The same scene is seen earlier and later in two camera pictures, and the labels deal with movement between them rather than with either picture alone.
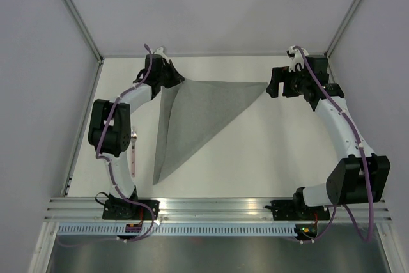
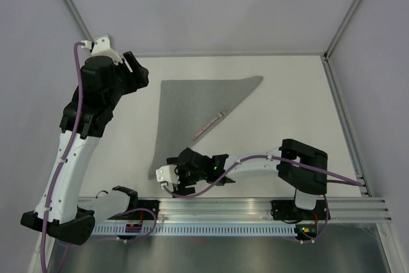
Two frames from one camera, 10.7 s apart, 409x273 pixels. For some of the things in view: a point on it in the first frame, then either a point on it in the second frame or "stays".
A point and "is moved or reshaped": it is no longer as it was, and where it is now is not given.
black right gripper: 281,75 to 179,170
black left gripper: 176,78 to 140,73
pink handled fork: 133,135 to 208,126
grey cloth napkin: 192,114 is moved or reshaped
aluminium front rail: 90,210 stays
